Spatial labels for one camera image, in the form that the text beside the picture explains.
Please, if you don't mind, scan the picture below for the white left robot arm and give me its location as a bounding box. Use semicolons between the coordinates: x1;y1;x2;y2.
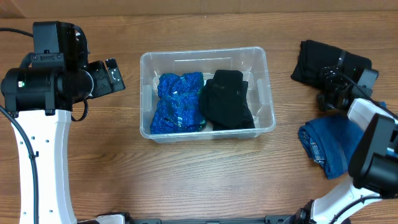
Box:
1;58;125;223

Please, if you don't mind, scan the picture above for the clear plastic container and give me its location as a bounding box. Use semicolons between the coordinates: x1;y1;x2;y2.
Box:
139;47;276;143

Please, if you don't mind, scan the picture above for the blue denim cloth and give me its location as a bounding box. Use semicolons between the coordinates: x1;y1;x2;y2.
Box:
297;101;398;180

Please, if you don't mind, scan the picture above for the blue green sequin cloth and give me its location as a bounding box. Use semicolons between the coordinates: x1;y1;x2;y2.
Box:
150;72;206;134

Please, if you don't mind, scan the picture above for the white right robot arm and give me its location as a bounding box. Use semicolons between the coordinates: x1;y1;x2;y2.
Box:
290;65;397;223

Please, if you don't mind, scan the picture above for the black banded cloth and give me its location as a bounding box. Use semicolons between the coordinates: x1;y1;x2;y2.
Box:
290;40;372;90

